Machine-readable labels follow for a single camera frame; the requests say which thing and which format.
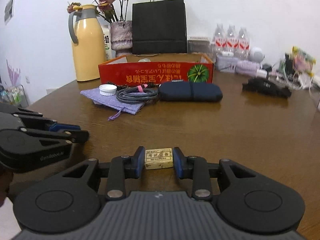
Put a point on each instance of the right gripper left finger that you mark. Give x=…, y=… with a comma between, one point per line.
x=71, y=199

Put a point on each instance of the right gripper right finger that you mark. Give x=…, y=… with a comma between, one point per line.
x=243, y=198

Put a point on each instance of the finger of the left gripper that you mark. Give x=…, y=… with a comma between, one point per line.
x=61, y=127
x=75, y=136

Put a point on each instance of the purple drawstring pouch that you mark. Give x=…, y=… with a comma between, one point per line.
x=111, y=102

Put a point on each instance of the small white round lid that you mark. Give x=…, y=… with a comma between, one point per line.
x=108, y=89

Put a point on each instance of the small yellowed eraser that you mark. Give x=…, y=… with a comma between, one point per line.
x=158, y=159

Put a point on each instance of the iridescent plastic bag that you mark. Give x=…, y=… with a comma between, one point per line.
x=144, y=60

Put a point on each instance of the navy blue zip case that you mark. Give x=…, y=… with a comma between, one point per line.
x=183, y=91

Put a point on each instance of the person's left hand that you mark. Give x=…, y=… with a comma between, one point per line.
x=6, y=178

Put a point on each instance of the yellow thermos jug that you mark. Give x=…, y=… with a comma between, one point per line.
x=87, y=40

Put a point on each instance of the red cardboard box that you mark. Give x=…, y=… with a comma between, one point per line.
x=126, y=70

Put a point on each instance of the white milk carton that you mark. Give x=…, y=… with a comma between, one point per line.
x=107, y=41

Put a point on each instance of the purple textured vase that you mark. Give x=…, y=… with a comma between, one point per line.
x=121, y=37

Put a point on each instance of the purple scrunchie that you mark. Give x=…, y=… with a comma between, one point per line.
x=248, y=68

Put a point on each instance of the white tin box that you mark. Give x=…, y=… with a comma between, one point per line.
x=226, y=63

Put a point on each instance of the black paper shopping bag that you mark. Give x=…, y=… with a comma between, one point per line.
x=159, y=27

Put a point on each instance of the white round speaker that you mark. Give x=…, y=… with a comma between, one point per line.
x=256, y=55

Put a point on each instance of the white earbud case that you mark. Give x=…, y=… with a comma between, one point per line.
x=227, y=53

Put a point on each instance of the pink snack packet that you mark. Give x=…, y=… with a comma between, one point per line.
x=303, y=63

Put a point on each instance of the white flat box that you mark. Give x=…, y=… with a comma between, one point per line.
x=198, y=38

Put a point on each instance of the water bottle right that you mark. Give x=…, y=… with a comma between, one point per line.
x=243, y=45

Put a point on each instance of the water bottle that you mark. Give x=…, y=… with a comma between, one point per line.
x=219, y=39
x=231, y=39
x=243, y=45

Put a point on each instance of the clear container of grains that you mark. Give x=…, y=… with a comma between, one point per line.
x=199, y=46

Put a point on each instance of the water bottle middle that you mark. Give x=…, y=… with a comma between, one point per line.
x=231, y=39

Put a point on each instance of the water bottle left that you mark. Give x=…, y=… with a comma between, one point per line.
x=219, y=39

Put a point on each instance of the wire shelf rack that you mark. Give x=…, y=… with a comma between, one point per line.
x=14, y=96

